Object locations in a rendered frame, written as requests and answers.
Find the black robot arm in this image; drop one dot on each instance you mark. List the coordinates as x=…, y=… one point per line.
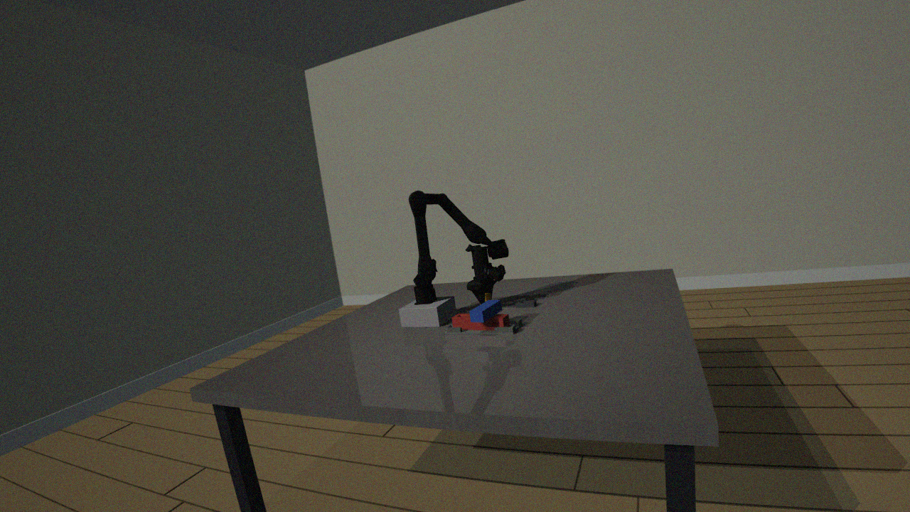
x=424, y=291

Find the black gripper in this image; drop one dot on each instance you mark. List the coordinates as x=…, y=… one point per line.
x=479, y=286

